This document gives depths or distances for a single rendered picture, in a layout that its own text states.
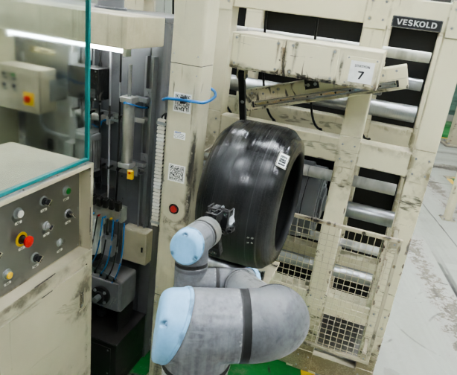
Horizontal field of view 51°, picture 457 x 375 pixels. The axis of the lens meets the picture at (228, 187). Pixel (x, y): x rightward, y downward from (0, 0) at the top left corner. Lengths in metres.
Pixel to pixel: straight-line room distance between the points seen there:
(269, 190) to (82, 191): 0.74
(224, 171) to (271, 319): 1.00
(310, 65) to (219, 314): 1.39
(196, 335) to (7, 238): 1.07
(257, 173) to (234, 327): 0.98
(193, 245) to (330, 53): 1.02
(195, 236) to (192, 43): 0.83
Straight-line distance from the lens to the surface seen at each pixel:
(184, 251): 1.26
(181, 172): 1.93
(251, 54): 2.02
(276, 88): 2.14
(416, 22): 2.23
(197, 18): 1.81
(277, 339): 0.75
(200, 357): 0.75
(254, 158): 1.68
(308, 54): 1.96
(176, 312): 0.73
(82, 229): 2.00
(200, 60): 1.82
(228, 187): 1.66
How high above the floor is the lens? 1.89
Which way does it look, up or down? 21 degrees down
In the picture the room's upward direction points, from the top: 7 degrees clockwise
